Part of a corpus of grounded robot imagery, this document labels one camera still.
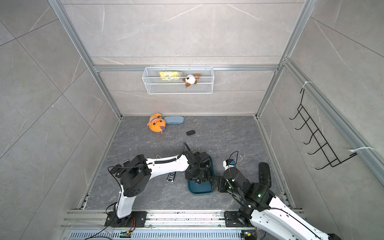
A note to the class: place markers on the orange plush toy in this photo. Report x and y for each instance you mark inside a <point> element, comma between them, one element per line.
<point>156,123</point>

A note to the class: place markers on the brown white plush dog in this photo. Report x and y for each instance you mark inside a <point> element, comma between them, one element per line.
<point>191,80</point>

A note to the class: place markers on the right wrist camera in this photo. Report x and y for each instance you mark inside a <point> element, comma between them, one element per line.
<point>228,165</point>

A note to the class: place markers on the BMW key silver black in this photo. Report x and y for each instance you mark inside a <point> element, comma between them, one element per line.
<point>171,177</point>

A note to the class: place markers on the light blue glasses case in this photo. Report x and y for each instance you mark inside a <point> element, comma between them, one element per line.
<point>174,119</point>

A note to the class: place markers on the black wall hook rack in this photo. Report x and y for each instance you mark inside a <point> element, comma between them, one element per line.
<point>317,136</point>

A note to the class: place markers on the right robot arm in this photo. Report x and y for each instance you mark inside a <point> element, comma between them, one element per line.
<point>261,208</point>

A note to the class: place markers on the yellow plush in basket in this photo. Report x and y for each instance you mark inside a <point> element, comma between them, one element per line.
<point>170,75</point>

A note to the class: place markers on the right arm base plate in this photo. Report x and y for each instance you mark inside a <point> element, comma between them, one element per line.
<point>235,219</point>

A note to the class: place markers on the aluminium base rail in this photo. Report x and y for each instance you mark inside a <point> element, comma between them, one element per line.
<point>160,225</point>

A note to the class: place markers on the white wire basket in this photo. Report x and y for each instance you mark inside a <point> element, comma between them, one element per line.
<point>155,86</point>

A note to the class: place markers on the black key far centre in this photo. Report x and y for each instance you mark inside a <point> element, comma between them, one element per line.
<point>191,132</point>

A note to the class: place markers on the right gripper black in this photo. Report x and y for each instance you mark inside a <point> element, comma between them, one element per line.
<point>221,180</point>

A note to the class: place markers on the black oblong object right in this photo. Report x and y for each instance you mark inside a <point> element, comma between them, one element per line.
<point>265,175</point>

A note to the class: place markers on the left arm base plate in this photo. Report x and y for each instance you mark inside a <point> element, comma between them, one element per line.
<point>135,219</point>

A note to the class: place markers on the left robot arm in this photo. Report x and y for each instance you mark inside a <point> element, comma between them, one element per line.
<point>137,173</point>

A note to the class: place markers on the teal storage box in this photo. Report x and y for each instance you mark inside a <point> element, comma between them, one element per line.
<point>201,184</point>

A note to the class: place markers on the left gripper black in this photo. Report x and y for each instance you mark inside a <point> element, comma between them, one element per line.
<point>203,176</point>

